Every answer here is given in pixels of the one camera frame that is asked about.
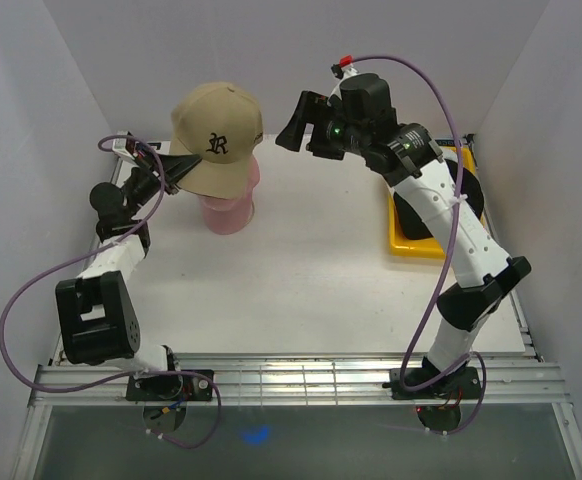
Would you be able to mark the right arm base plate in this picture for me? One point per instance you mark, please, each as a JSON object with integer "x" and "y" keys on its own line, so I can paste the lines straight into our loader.
{"x": 464, "y": 381}

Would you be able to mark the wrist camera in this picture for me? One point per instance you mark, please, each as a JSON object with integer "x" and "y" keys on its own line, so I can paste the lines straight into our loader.
{"x": 344, "y": 68}
{"x": 124, "y": 146}

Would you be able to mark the pink baseball cap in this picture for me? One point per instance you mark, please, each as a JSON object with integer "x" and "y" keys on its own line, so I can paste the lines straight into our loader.
{"x": 229, "y": 216}

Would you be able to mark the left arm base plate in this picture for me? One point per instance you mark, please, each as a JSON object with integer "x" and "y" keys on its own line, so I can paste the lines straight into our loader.
{"x": 171, "y": 388}

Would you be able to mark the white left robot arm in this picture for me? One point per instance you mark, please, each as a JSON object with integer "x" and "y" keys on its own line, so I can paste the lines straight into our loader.
{"x": 97, "y": 319}

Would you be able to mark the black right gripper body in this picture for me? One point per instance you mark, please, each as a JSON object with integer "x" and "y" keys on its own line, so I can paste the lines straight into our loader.
{"x": 331, "y": 136}

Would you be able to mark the beige baseball cap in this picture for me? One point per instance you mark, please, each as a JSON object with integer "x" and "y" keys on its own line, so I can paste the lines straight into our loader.
{"x": 222, "y": 124}

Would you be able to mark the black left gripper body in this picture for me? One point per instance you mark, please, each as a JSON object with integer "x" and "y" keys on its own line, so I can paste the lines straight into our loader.
{"x": 144, "y": 183}

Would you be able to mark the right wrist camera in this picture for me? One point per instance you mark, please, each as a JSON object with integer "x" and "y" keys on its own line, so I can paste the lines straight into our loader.
{"x": 344, "y": 68}

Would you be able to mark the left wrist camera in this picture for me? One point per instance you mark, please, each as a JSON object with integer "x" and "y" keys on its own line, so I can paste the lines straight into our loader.
{"x": 124, "y": 146}

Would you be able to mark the yellow plastic bin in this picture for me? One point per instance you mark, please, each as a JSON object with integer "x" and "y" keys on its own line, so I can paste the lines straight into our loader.
{"x": 407, "y": 234}

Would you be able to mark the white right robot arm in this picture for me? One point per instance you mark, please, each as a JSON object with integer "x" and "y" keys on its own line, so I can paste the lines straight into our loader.
{"x": 359, "y": 118}

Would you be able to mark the aluminium frame rail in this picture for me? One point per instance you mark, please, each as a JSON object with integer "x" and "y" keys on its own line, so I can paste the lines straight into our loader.
{"x": 323, "y": 381}

